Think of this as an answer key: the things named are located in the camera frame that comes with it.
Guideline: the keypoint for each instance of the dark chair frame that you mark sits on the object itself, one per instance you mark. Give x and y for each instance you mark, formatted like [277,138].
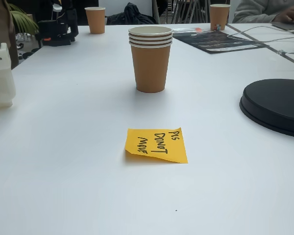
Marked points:
[180,12]

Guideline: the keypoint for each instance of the black printed brochure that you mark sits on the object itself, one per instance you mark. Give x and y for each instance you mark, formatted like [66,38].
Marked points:
[218,40]

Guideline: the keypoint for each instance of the clear plastic packet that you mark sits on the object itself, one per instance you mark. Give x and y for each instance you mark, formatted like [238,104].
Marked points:
[191,30]

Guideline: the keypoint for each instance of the black round disc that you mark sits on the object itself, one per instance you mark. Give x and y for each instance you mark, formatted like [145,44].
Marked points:
[276,105]

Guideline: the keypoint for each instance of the black leader arm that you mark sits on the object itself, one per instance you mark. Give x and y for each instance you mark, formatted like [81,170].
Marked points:
[56,31]

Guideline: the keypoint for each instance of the person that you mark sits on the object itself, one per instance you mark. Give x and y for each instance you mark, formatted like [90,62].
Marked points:
[254,12]

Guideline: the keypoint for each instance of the grey laptop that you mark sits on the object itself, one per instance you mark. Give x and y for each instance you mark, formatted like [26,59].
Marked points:
[291,28]

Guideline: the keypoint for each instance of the yellow handwritten sticky note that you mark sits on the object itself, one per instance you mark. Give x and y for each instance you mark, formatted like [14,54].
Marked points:
[134,137]

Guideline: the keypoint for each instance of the green potted plant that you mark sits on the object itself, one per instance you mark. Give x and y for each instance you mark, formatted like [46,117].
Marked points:
[24,23]

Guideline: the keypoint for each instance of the black jacket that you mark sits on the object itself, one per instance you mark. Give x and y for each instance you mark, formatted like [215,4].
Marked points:
[132,14]

